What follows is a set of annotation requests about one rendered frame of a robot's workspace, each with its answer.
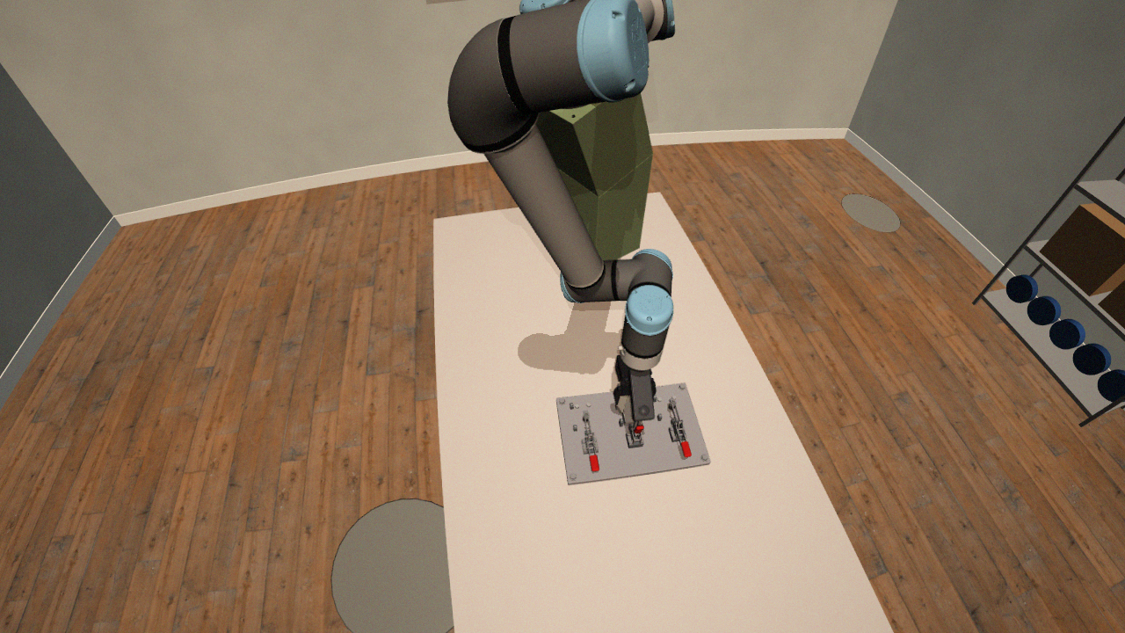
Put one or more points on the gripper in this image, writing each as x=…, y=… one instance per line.
x=621, y=393

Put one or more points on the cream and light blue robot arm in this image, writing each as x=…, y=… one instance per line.
x=573, y=54

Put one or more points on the red-handled toggle clamp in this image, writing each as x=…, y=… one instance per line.
x=681, y=435

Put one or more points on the grey toggle clamp with red handle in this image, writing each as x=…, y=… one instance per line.
x=587, y=448

